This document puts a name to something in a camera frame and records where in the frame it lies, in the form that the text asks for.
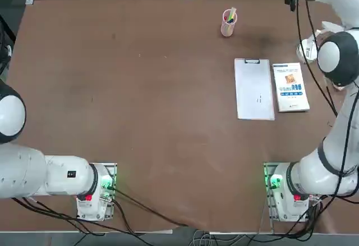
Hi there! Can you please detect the white foldable desk lamp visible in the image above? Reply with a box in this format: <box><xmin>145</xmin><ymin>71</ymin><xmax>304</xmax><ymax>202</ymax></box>
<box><xmin>296</xmin><ymin>29</ymin><xmax>320</xmax><ymax>62</ymax></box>

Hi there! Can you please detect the clipboard with white paper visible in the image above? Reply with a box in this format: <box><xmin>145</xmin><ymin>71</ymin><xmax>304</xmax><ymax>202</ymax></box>
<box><xmin>234</xmin><ymin>58</ymin><xmax>276</xmax><ymax>122</ymax></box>

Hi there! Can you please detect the pink translucent pen cup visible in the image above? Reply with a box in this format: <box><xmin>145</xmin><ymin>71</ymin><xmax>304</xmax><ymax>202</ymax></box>
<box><xmin>220</xmin><ymin>8</ymin><xmax>239</xmax><ymax>38</ymax></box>

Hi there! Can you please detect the white paperback book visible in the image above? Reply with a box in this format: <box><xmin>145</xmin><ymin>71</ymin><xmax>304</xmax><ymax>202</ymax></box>
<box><xmin>272</xmin><ymin>62</ymin><xmax>311</xmax><ymax>113</ymax></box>

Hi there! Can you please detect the yellow-green ruler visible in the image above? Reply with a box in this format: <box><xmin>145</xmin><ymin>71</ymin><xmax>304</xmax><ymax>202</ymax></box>
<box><xmin>227</xmin><ymin>6</ymin><xmax>238</xmax><ymax>24</ymax></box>

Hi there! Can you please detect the black base power cable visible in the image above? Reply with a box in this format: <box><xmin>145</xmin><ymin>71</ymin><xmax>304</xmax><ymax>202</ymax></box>
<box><xmin>108</xmin><ymin>187</ymin><xmax>191</xmax><ymax>228</ymax></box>

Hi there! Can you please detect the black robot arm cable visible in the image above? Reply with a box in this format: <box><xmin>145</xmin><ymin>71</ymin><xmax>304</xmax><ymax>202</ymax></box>
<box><xmin>291</xmin><ymin>0</ymin><xmax>339</xmax><ymax>117</ymax></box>

